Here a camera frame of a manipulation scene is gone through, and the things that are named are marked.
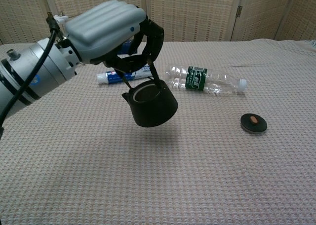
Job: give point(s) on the small black round disc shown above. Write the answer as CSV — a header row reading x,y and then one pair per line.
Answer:
x,y
254,125

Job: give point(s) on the beige woven tablecloth with fringe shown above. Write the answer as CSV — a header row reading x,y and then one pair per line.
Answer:
x,y
158,173

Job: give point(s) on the clear plastic bottle green label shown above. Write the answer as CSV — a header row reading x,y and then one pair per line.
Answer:
x,y
197,80

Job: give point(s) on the woven folding screen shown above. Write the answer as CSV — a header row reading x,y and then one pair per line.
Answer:
x,y
197,12

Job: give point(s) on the dark blue rectangular box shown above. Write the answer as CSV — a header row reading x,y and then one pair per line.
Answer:
x,y
126,47

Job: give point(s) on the blue white toothpaste tube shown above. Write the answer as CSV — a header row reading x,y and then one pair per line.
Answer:
x,y
111,77

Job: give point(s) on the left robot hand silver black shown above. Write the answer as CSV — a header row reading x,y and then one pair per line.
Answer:
x,y
103,30

